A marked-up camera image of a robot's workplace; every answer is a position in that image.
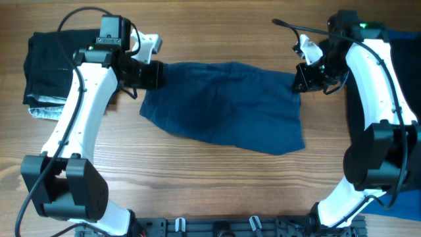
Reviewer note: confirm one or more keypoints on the blue garment under black shirt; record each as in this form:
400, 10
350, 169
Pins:
401, 204

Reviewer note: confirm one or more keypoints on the blue shorts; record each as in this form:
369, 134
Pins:
228, 104

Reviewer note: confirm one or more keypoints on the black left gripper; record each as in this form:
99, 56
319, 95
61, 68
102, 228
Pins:
156, 75

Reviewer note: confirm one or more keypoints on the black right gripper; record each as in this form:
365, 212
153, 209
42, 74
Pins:
307, 83

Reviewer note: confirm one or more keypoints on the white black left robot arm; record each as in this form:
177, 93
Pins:
62, 181

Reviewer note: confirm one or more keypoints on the folded black trousers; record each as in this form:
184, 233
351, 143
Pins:
48, 74

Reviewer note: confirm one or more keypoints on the black t-shirt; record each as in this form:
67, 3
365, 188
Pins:
383, 115

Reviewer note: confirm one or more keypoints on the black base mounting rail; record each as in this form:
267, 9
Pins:
283, 226

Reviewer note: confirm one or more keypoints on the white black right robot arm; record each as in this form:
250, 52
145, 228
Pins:
345, 28

